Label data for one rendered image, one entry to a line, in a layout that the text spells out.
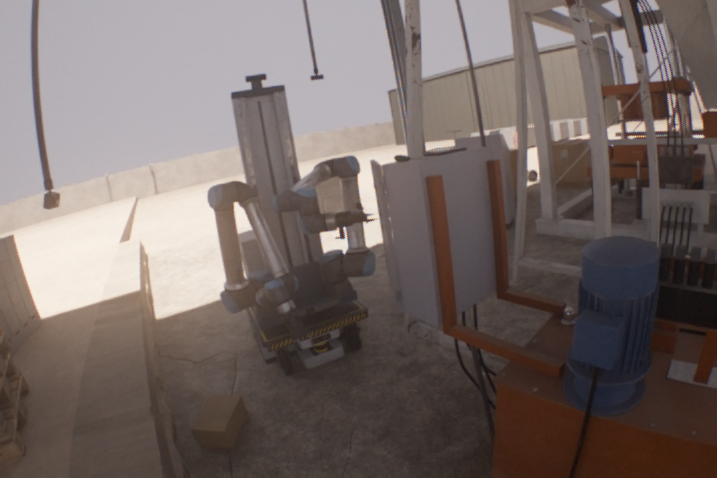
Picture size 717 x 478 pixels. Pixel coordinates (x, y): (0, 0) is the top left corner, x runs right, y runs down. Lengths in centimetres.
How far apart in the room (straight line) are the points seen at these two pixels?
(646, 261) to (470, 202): 75
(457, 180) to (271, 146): 134
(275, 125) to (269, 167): 27
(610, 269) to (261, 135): 201
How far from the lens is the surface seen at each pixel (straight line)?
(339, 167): 220
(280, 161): 235
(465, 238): 139
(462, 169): 136
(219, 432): 197
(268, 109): 236
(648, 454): 114
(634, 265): 87
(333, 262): 227
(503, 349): 125
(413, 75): 186
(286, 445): 196
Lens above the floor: 136
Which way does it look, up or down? 11 degrees down
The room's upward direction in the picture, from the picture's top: 10 degrees counter-clockwise
